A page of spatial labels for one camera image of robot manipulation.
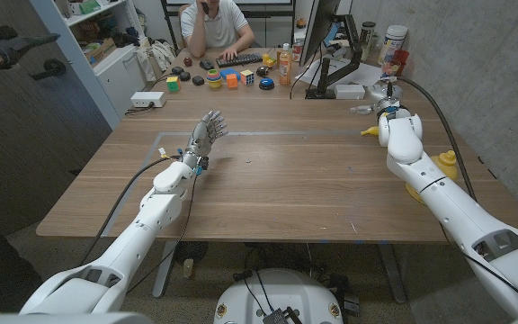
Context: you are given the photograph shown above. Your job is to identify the operator gloved hand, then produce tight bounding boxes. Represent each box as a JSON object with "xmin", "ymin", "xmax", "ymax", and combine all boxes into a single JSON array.
[{"xmin": 0, "ymin": 17, "xmax": 61, "ymax": 71}]

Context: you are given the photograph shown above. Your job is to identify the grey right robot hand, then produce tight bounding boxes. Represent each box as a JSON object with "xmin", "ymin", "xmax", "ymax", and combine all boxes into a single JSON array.
[{"xmin": 349, "ymin": 83, "xmax": 405, "ymax": 119}]

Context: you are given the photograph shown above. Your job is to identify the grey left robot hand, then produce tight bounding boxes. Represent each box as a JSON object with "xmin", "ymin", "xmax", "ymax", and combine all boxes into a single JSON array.
[{"xmin": 181, "ymin": 110, "xmax": 230, "ymax": 176}]

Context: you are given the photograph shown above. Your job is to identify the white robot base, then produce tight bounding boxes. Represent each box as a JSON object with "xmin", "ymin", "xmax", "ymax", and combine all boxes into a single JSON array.
[{"xmin": 213, "ymin": 268, "xmax": 344, "ymax": 324}]

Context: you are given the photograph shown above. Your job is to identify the yellow mustard bottle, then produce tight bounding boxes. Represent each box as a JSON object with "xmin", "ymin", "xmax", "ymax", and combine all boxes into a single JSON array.
[{"xmin": 404, "ymin": 149, "xmax": 460, "ymax": 206}]

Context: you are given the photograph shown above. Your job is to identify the orange juice bottle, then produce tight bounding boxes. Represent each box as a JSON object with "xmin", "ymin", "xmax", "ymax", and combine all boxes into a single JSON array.
[{"xmin": 278, "ymin": 42, "xmax": 292, "ymax": 86}]

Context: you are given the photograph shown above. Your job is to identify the clear drinking glass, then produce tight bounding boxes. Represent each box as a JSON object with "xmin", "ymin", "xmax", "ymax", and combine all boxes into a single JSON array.
[{"xmin": 380, "ymin": 60, "xmax": 397, "ymax": 80}]

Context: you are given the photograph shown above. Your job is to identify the small white box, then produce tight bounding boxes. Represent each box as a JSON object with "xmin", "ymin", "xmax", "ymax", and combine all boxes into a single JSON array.
[{"xmin": 334, "ymin": 84, "xmax": 367, "ymax": 101}]

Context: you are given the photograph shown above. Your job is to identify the white paper sheets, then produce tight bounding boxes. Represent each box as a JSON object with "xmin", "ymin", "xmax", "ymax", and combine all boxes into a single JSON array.
[{"xmin": 294, "ymin": 57, "xmax": 382, "ymax": 89}]

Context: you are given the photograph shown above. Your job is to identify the red cup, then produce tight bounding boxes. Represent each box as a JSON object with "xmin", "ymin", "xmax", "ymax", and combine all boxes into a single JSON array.
[{"xmin": 392, "ymin": 49, "xmax": 410, "ymax": 78}]

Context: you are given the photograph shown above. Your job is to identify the white printed canister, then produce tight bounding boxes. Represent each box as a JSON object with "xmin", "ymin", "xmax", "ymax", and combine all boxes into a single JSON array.
[{"xmin": 377, "ymin": 24, "xmax": 409, "ymax": 67}]

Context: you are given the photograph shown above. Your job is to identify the colourful stacking cups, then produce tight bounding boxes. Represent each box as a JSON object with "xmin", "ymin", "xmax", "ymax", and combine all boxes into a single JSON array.
[{"xmin": 205, "ymin": 68, "xmax": 223, "ymax": 89}]

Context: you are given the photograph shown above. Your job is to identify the glass jar black lid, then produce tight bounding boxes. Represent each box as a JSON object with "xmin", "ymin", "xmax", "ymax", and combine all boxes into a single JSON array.
[{"xmin": 359, "ymin": 21, "xmax": 377, "ymax": 60}]

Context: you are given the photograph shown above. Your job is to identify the white power strip box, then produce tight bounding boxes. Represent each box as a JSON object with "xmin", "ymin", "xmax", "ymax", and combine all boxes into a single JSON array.
[{"xmin": 129, "ymin": 91, "xmax": 167, "ymax": 109}]

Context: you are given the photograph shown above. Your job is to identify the green box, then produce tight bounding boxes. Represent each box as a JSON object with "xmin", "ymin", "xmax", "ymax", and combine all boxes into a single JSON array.
[{"xmin": 78, "ymin": 0, "xmax": 102, "ymax": 14}]

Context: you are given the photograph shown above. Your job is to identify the black keyboard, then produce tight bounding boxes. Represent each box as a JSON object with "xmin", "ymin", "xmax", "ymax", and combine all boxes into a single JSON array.
[{"xmin": 215, "ymin": 52, "xmax": 264, "ymax": 68}]

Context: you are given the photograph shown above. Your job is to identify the cardboard box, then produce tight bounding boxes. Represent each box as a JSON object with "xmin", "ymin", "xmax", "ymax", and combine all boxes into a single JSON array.
[{"xmin": 85, "ymin": 37, "xmax": 118, "ymax": 68}]

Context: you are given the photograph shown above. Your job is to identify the computer monitor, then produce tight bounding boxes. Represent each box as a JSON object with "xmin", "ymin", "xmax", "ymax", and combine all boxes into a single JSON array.
[{"xmin": 299, "ymin": 0, "xmax": 342, "ymax": 68}]

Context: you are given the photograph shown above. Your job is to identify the white cloth bag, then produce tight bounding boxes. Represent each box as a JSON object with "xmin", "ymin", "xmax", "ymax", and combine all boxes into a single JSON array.
[{"xmin": 133, "ymin": 39, "xmax": 177, "ymax": 82}]

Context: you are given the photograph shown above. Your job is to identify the white shelf cabinet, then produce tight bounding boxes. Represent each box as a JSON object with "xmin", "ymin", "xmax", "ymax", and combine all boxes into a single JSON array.
[{"xmin": 29, "ymin": 0, "xmax": 150, "ymax": 130}]

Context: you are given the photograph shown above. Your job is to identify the person in white shirt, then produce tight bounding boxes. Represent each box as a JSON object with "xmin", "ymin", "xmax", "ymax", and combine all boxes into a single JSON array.
[{"xmin": 180, "ymin": 0, "xmax": 256, "ymax": 61}]

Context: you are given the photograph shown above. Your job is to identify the grey table leg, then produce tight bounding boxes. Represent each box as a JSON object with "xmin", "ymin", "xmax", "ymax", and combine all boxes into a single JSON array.
[
  {"xmin": 152, "ymin": 240, "xmax": 178, "ymax": 299},
  {"xmin": 377, "ymin": 242, "xmax": 407, "ymax": 304}
]

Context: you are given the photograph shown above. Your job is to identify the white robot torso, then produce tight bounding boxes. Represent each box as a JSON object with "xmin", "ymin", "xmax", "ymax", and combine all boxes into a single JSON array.
[{"xmin": 0, "ymin": 297, "xmax": 155, "ymax": 324}]

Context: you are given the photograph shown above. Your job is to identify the black door handle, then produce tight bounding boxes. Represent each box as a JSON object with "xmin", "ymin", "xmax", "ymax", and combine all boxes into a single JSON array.
[{"xmin": 31, "ymin": 58, "xmax": 67, "ymax": 82}]

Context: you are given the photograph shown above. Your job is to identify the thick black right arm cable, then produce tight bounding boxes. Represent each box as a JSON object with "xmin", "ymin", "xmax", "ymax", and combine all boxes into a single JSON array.
[{"xmin": 388, "ymin": 76, "xmax": 478, "ymax": 203}]

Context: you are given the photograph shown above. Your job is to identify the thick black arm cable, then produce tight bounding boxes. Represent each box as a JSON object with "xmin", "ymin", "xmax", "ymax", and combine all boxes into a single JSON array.
[
  {"xmin": 388, "ymin": 76, "xmax": 478, "ymax": 203},
  {"xmin": 77, "ymin": 155, "xmax": 183, "ymax": 267}
]

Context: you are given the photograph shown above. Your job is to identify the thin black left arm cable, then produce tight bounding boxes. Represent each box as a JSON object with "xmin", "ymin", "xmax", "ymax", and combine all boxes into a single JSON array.
[{"xmin": 126, "ymin": 173, "xmax": 199, "ymax": 296}]

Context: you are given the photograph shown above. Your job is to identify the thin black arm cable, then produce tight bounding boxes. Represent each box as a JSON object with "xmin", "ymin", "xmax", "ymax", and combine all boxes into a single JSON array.
[
  {"xmin": 126, "ymin": 173, "xmax": 199, "ymax": 296},
  {"xmin": 440, "ymin": 223, "xmax": 518, "ymax": 311}
]

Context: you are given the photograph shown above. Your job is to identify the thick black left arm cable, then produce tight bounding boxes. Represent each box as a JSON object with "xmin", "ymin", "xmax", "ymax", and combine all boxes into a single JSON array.
[{"xmin": 77, "ymin": 155, "xmax": 183, "ymax": 267}]

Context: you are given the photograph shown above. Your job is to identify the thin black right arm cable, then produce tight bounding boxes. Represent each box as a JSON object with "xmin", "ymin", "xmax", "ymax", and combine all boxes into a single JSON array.
[{"xmin": 440, "ymin": 223, "xmax": 518, "ymax": 311}]

